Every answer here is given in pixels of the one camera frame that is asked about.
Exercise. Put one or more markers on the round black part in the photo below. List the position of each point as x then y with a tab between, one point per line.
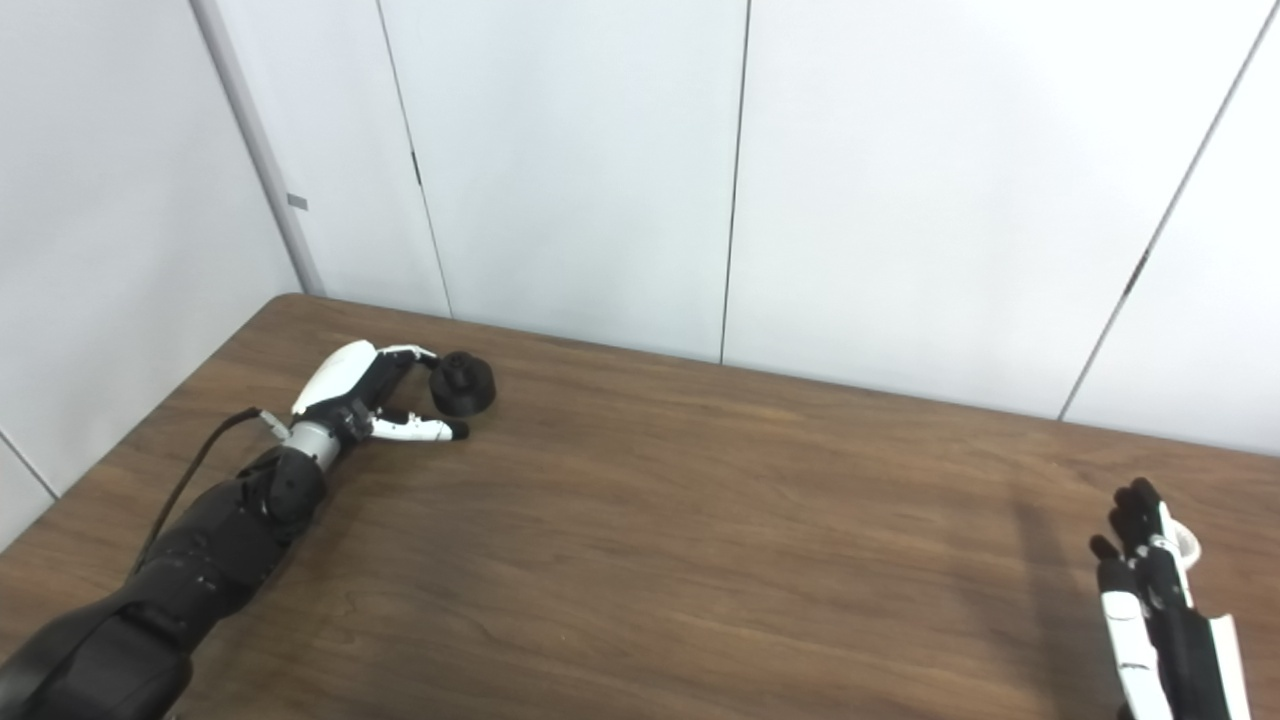
465	385

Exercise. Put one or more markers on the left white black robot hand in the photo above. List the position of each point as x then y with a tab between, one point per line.
340	375

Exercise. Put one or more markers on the grey wall corner trim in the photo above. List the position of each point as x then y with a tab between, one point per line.
260	150

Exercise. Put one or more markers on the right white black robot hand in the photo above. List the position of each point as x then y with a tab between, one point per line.
1185	650

